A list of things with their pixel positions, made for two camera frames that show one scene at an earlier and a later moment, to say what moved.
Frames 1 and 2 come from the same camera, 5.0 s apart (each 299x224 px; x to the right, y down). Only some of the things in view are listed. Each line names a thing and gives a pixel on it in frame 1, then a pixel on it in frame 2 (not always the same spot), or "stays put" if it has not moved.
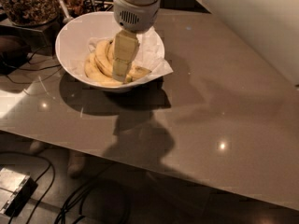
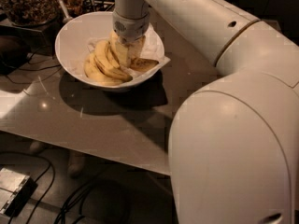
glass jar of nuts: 30,5 stays put
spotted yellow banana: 134,72 → 141,63
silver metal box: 16,189 stays put
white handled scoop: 67,18 stays put
